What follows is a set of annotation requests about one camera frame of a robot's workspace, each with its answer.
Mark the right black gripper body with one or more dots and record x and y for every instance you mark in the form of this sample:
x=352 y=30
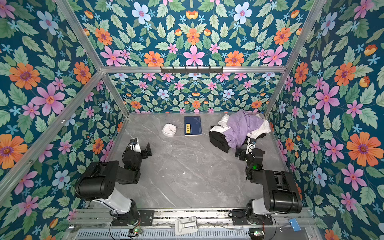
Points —
x=244 y=153

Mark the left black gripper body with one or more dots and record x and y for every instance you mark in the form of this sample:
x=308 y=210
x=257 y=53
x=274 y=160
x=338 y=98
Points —
x=143 y=150

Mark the black cloth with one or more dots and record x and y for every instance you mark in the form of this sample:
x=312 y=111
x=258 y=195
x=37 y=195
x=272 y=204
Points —
x=219 y=141

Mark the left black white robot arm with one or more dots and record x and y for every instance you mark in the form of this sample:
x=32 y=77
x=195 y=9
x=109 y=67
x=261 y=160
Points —
x=98 y=184

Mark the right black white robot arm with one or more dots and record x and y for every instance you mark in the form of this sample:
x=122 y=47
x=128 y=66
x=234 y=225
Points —
x=280 y=194

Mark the purple cloth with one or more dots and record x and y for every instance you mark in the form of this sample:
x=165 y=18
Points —
x=240 y=125

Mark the white cloth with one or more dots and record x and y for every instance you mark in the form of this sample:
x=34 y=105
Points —
x=264 y=127

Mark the white square container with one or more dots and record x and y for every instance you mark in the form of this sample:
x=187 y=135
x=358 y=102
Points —
x=169 y=130

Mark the dark blue book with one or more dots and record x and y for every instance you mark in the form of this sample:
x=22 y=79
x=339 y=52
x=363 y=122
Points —
x=193 y=126

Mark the blue tape piece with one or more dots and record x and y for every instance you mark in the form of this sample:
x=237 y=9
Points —
x=295 y=224

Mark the white ventilation grille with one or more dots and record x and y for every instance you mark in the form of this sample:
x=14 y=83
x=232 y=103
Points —
x=162 y=234

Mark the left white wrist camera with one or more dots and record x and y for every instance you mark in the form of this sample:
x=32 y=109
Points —
x=134 y=145

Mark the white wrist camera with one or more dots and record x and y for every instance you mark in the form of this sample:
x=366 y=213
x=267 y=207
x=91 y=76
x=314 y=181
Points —
x=134 y=145
x=251 y=144

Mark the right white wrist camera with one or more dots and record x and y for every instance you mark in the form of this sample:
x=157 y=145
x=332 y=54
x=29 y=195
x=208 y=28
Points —
x=251 y=144

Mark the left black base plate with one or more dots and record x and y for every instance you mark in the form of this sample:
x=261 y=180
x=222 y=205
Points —
x=141 y=217

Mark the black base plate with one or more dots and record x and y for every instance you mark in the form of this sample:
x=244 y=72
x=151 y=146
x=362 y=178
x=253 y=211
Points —
x=141 y=217
x=244 y=217

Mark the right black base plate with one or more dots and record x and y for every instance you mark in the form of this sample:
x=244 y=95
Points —
x=244 y=217

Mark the white plastic bracket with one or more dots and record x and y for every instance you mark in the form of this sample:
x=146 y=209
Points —
x=185 y=226

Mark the black hook rail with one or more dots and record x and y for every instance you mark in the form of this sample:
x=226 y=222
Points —
x=189 y=70

